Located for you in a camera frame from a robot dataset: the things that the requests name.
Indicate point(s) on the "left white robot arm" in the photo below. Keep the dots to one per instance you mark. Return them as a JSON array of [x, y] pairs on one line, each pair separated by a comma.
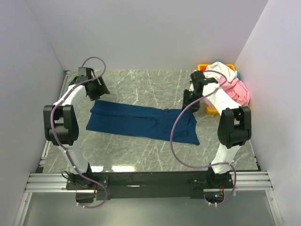
[[60, 122]]

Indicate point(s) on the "black base beam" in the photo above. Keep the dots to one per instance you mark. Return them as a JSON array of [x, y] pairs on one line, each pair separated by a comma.
[[121, 185]]

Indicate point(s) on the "pink t shirt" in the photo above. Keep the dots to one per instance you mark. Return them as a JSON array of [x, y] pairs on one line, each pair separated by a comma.
[[237, 90]]

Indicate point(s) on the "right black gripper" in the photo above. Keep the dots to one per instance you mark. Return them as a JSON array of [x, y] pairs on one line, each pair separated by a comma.
[[186, 101]]

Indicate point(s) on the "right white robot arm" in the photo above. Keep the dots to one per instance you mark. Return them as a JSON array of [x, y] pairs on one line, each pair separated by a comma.
[[235, 120]]

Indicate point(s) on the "white t shirt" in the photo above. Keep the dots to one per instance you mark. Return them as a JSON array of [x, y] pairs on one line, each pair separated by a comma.
[[220, 72]]

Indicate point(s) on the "dark blue t shirt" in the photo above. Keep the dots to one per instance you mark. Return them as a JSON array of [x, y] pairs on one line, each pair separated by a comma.
[[132, 120]]

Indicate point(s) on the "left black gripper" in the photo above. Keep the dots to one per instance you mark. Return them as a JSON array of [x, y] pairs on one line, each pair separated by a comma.
[[101, 90]]

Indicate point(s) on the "yellow plastic bin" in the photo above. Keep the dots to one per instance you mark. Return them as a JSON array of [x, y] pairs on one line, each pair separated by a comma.
[[210, 109]]

